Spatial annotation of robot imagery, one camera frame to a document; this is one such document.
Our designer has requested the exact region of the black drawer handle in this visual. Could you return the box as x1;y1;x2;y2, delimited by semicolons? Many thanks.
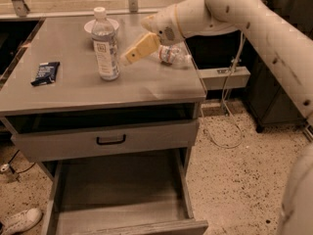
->
96;134;126;146

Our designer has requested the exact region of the clear crushed water bottle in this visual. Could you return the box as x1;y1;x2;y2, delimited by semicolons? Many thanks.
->
150;45;192;69

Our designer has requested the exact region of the grey top drawer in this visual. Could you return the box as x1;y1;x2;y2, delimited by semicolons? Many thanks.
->
12;119;199;162

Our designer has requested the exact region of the black floor cable with plug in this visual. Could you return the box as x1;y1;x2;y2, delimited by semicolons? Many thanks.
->
0;150;37;178

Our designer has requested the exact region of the white cable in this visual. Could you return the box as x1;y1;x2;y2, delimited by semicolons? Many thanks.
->
199;32;246;150

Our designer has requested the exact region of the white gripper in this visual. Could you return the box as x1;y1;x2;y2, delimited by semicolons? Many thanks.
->
120;5;183;65

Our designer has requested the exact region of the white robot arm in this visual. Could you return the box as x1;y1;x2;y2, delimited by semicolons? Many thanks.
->
120;0;313;235

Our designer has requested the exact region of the open grey middle drawer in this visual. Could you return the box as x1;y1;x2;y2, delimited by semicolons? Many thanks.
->
40;149;208;235

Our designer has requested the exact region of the dark cabinet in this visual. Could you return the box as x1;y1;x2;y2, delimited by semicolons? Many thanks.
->
243;0;313;133

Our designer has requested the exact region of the white bowl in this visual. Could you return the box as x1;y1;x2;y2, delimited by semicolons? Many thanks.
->
84;19;119;34

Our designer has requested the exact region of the grey metal bracket block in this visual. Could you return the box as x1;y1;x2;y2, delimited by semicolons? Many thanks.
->
199;67;250;90

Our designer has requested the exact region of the blue label plastic bottle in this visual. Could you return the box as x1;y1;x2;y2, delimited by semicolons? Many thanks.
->
91;7;119;80

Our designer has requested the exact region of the dark blue snack packet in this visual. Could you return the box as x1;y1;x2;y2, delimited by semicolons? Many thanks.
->
30;62;60;86

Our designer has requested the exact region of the white sneaker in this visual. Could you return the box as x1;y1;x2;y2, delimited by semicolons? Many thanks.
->
0;208;42;235

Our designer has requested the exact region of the grey drawer cabinet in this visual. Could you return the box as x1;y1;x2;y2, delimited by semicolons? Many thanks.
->
0;13;209;235

